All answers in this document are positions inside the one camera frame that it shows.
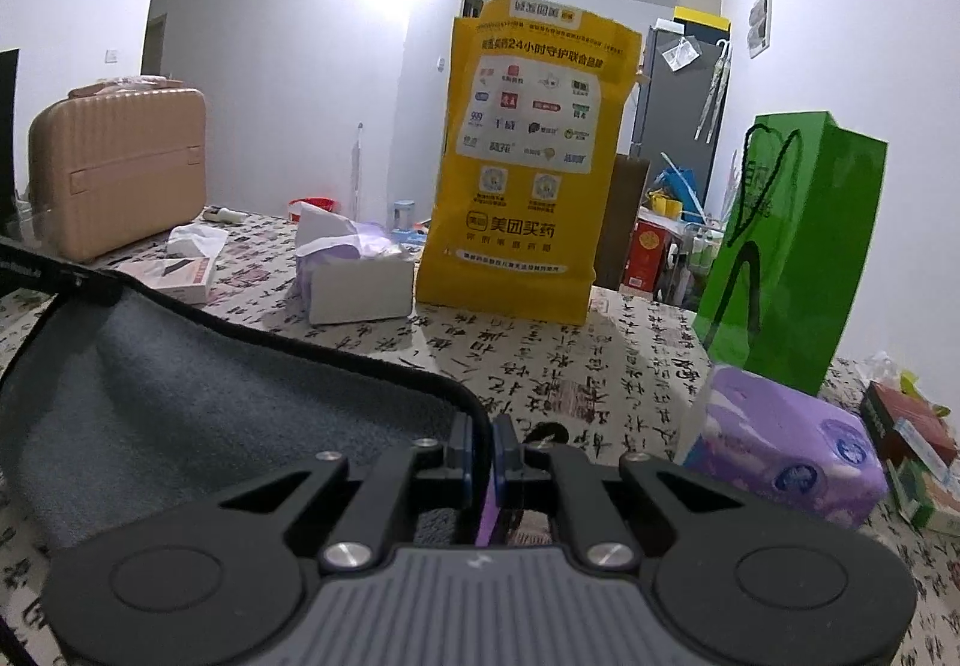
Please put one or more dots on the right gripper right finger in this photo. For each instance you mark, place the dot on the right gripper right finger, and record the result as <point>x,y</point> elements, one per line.
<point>560,482</point>

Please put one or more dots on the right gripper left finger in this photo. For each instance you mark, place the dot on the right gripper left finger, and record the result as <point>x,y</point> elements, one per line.
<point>406,481</point>

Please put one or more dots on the purple grey microfibre towel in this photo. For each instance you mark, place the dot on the purple grey microfibre towel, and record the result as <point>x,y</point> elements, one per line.
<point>122,403</point>

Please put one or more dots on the closed purple tissue box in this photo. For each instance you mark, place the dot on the closed purple tissue box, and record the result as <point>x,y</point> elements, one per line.
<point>782,445</point>

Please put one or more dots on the open purple tissue box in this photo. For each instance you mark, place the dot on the open purple tissue box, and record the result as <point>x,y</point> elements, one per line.
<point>349,272</point>

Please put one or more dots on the green paper gift bag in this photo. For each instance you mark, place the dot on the green paper gift bag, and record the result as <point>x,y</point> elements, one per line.
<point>782,286</point>

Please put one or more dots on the red carton box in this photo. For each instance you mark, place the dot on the red carton box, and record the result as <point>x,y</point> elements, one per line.
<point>653,256</point>

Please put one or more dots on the flat white pink box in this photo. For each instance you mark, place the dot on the flat white pink box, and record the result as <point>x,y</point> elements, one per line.
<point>188,280</point>

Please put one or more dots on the stack of small medicine boxes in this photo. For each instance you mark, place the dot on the stack of small medicine boxes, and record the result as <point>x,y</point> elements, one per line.
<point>919,456</point>

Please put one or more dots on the crumpled white tissue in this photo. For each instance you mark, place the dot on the crumpled white tissue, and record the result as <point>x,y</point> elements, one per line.
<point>196,241</point>

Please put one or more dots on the pink hard-shell suitcase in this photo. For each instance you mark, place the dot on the pink hard-shell suitcase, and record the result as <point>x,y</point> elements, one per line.
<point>114,166</point>

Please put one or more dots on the yellow paper delivery bag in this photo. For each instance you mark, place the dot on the yellow paper delivery bag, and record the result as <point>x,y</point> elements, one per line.
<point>535,105</point>

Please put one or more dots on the grey refrigerator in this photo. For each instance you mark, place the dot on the grey refrigerator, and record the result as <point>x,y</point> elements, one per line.
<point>670,104</point>

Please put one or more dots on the yellow box on refrigerator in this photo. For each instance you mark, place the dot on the yellow box on refrigerator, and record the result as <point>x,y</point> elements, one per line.
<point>707,20</point>

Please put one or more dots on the black paper shopping bag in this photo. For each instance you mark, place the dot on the black paper shopping bag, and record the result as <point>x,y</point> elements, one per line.
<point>8,69</point>

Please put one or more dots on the framed wall picture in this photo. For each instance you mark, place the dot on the framed wall picture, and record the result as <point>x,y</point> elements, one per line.
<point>759,27</point>

